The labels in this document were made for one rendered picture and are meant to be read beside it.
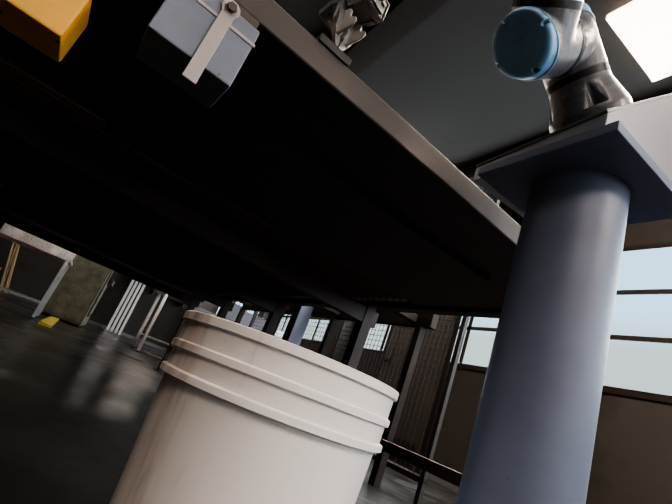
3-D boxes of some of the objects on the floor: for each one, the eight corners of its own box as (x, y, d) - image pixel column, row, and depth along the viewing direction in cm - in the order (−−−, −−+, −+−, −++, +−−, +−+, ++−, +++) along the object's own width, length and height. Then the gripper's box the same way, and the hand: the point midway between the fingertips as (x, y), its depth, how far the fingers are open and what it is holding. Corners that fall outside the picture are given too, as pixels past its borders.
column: (717, 890, 47) (746, 216, 74) (506, 984, 31) (642, 80, 58) (456, 651, 79) (544, 242, 107) (287, 635, 63) (441, 160, 91)
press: (21, 302, 729) (103, 171, 816) (94, 330, 784) (164, 203, 871) (12, 303, 607) (110, 148, 695) (100, 335, 662) (181, 188, 749)
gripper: (380, -50, 88) (348, 23, 81) (399, -11, 95) (371, 59, 88) (348, -34, 94) (315, 35, 87) (368, 1, 100) (339, 68, 93)
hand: (335, 46), depth 90 cm, fingers closed
